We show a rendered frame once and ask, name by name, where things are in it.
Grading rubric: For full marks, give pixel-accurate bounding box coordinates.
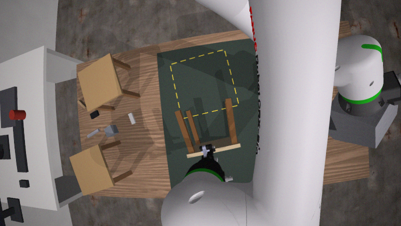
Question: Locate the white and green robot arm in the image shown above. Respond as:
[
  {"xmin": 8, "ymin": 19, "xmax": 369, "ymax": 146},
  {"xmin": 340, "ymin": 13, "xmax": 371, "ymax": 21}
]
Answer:
[{"xmin": 161, "ymin": 0, "xmax": 401, "ymax": 226}]

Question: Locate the white flat bar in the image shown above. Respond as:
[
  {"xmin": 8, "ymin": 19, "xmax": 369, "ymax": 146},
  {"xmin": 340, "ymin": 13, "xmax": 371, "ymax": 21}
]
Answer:
[{"xmin": 128, "ymin": 112, "xmax": 136, "ymax": 125}]

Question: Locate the light grey rectangular bar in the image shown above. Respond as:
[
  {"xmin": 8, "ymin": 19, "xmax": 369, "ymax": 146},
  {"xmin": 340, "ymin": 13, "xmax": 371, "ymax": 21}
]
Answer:
[{"xmin": 87, "ymin": 128, "xmax": 100, "ymax": 138}]

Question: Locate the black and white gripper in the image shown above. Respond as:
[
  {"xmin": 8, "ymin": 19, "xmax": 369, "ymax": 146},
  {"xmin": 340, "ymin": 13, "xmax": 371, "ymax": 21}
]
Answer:
[{"xmin": 198, "ymin": 144, "xmax": 221, "ymax": 168}]

